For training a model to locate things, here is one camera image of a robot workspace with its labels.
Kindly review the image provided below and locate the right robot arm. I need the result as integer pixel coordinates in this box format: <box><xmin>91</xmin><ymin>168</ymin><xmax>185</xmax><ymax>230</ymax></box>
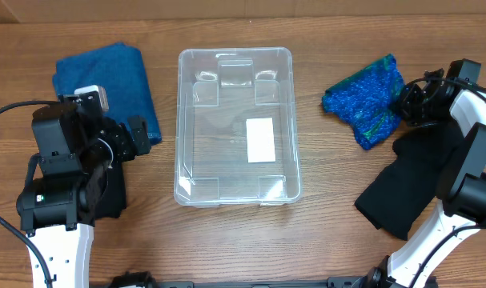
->
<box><xmin>353</xmin><ymin>59</ymin><xmax>486</xmax><ymax>287</ymax></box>

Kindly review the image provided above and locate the black garment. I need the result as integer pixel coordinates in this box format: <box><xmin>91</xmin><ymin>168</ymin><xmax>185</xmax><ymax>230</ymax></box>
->
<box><xmin>355</xmin><ymin>122</ymin><xmax>464</xmax><ymax>241</ymax></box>

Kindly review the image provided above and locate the folded black cloth left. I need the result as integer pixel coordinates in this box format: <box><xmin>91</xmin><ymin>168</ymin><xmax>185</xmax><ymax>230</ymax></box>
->
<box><xmin>95</xmin><ymin>162</ymin><xmax>127</xmax><ymax>220</ymax></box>

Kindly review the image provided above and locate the folded blue denim cloth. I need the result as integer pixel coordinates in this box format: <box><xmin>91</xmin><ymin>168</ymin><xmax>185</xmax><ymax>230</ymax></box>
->
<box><xmin>52</xmin><ymin>42</ymin><xmax>162</xmax><ymax>146</ymax></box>

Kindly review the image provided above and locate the clear plastic storage bin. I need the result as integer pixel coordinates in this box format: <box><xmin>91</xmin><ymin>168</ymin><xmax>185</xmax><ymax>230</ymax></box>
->
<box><xmin>174</xmin><ymin>47</ymin><xmax>303</xmax><ymax>208</ymax></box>

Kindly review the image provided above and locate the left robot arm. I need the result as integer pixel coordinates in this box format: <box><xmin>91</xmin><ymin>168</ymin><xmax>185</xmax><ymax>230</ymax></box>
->
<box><xmin>16</xmin><ymin>91</ymin><xmax>151</xmax><ymax>287</ymax></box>

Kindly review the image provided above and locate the white label in bin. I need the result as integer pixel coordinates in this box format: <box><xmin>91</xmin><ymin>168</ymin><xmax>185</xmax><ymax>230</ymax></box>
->
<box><xmin>246</xmin><ymin>118</ymin><xmax>275</xmax><ymax>163</ymax></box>

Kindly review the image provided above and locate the blue green sequin garment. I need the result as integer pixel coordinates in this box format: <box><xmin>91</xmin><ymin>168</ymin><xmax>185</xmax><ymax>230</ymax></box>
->
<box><xmin>322</xmin><ymin>54</ymin><xmax>404</xmax><ymax>150</ymax></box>

